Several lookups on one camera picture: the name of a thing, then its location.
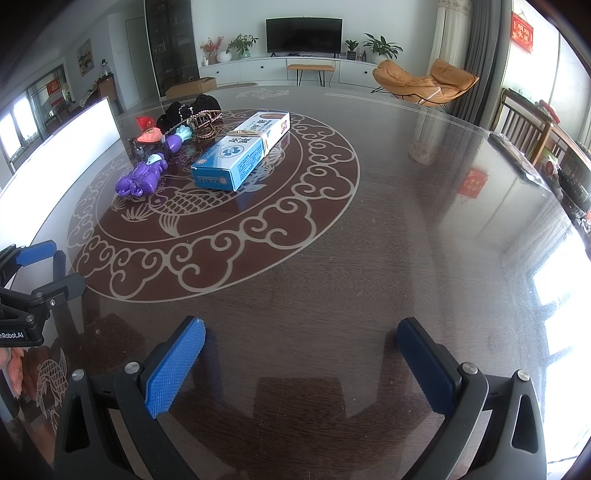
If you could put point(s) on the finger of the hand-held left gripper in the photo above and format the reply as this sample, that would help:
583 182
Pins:
64 286
34 253

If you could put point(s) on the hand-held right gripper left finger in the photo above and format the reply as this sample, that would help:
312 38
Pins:
178 364

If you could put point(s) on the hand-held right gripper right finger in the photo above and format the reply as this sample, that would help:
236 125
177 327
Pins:
429 364

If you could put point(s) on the white storage box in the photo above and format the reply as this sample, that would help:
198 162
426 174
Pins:
69 147

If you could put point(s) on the dark patterned desktop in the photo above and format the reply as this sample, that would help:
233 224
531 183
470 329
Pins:
369 230

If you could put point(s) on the person's left hand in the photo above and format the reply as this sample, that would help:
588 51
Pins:
16 369

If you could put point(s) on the purple toy mirror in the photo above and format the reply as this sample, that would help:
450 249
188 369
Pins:
138 182

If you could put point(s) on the red window sign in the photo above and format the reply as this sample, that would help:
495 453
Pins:
54 91

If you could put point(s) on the red snack packet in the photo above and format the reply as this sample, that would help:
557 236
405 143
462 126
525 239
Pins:
144 121

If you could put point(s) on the small purple teal toy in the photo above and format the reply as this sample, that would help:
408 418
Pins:
175 141

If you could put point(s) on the black scrunchie with rhinestones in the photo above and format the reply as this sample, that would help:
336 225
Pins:
173 113

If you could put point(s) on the beaded hair claw clip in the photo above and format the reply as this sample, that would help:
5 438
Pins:
205 124

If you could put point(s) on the blue cardboard box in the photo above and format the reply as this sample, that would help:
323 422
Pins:
235 157

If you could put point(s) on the white door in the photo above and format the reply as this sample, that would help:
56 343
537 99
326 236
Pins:
136 60

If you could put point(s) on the brown cardboard box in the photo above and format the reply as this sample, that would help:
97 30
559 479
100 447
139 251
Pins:
191 86

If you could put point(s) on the dark glass display cabinet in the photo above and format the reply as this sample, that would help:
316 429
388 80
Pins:
173 41

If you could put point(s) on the wooden dining chair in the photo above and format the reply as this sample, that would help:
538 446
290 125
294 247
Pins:
517 120

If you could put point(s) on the red flower plant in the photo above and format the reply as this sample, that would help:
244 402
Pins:
211 47

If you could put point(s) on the white round vase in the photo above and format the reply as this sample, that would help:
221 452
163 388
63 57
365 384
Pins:
224 57

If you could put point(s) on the orange lounge chair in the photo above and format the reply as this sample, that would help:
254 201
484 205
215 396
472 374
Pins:
415 83

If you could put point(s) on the white television cabinet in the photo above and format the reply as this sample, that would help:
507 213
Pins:
258 70

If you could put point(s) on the green potted plant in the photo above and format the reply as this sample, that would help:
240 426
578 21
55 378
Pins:
243 44

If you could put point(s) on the grey and white curtain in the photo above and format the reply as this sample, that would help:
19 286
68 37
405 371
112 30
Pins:
471 50

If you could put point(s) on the wooden bench with metal legs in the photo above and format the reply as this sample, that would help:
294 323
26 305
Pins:
310 67

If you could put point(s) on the large leafy potted plant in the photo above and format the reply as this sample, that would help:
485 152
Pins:
381 46

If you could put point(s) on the small potted plant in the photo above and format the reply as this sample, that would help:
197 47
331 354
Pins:
351 47

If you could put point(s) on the black television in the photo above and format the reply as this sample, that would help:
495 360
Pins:
304 37

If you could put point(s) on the framed wall painting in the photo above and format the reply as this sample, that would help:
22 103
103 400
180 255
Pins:
85 57

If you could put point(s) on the red wall hanging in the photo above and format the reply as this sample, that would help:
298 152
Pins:
521 32

